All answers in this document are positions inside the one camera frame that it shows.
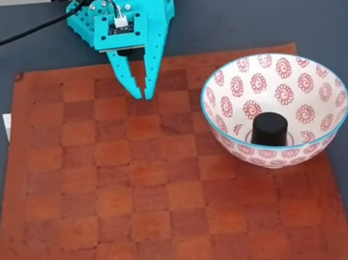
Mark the black cylinder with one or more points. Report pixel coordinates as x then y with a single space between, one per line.
269 128

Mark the white bowl red flower pattern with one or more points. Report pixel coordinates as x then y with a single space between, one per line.
283 91

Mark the brown leather chessboard mat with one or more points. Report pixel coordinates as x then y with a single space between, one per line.
170 200

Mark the teal square camera box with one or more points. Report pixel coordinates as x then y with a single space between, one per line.
102 40

